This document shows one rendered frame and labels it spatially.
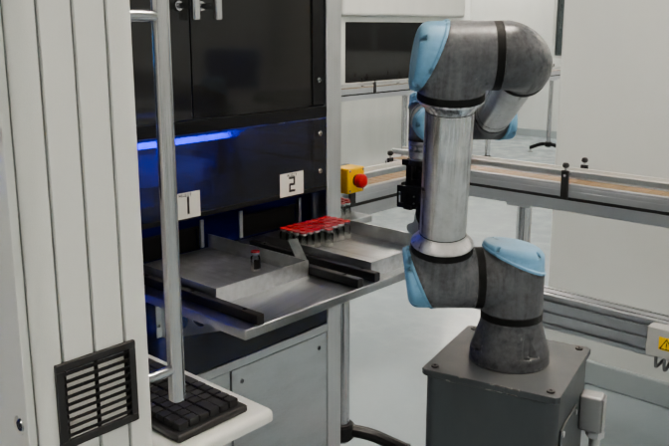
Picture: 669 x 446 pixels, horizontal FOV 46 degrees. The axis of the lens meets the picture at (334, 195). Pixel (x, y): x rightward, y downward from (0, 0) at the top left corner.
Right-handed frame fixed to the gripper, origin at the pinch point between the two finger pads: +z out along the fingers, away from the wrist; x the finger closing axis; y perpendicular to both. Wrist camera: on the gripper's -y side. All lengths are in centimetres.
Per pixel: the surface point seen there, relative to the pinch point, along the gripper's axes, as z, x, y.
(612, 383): 88, -142, 10
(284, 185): -10.4, 9.8, 38.3
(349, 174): -9.8, -15.2, 37.8
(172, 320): -9, 85, -15
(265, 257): 2.0, 28.4, 25.9
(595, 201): 3, -82, -4
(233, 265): 3.4, 34.4, 30.1
